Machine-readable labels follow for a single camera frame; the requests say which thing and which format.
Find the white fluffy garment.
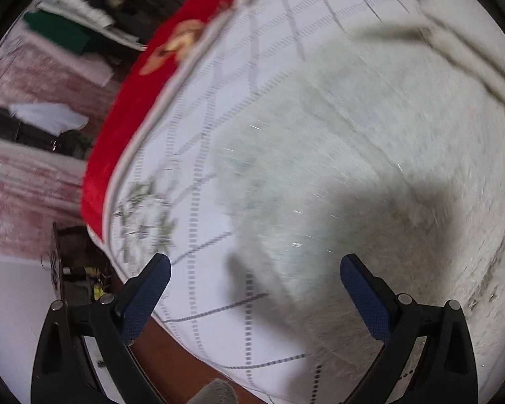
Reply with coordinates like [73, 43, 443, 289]
[212, 0, 505, 388]

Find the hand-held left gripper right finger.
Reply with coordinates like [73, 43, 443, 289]
[339, 254, 479, 404]

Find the green cloth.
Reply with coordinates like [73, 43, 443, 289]
[23, 10, 91, 56]

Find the white striped cloth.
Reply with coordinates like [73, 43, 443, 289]
[37, 0, 115, 29]

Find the white quilted mattress red side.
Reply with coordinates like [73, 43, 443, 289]
[81, 0, 447, 404]

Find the grey cloth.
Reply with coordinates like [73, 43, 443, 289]
[188, 379, 239, 404]

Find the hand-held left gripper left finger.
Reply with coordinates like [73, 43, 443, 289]
[31, 253, 172, 404]

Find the brown wooden nightstand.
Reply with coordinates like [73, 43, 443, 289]
[50, 222, 125, 304]

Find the brown wooden bed frame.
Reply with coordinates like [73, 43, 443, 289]
[128, 315, 264, 404]

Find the dark low furniture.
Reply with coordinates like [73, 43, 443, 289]
[0, 104, 94, 161]

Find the white thin cloth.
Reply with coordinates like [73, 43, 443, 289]
[10, 103, 89, 135]

